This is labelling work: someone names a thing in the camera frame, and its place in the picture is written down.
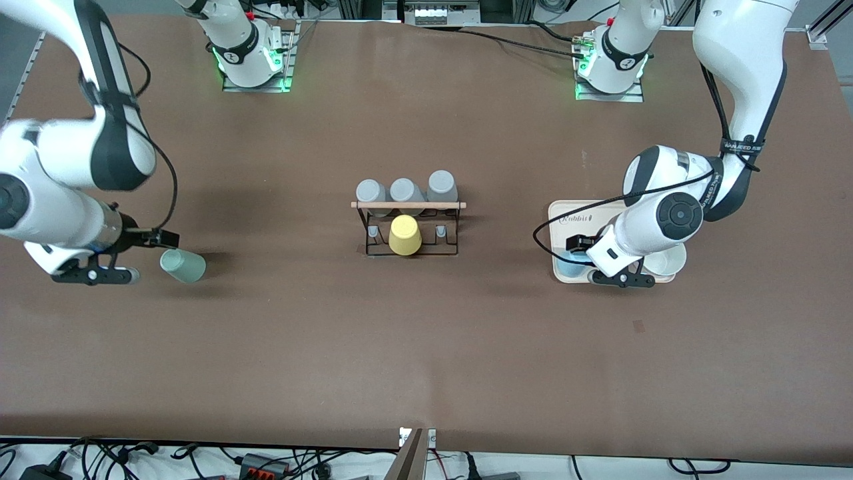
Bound light blue cup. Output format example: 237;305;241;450
556;252;595;281

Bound green cup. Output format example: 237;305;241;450
159;248;207;285

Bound beige plastic tray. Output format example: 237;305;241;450
548;200;677;285

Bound white bowl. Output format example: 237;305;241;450
642;243;688;278

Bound grey cup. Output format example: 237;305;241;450
356;179;388;218
390;177;427;216
426;170;459;205

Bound yellow cup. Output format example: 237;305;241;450
389;214;423;257

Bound power strip red switches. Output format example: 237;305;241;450
239;452;292;480

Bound black power adapter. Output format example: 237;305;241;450
20;463;73;480

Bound white socket strip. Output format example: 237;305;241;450
404;0;480;26

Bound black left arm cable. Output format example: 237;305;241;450
532;60;764;258

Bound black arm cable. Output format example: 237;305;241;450
80;40;179;234
532;60;764;258

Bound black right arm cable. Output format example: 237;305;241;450
80;40;179;234

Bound black wire cup rack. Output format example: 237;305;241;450
351;199;467;258

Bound aluminium table edge rail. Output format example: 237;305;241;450
3;32;46;124

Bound short black table cable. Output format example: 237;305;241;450
526;20;582;43

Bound long black table cable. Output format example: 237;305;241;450
417;25;587;58

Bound black floor cable loop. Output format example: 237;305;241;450
668;457;732;475

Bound grey metal post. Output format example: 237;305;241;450
385;428;427;480

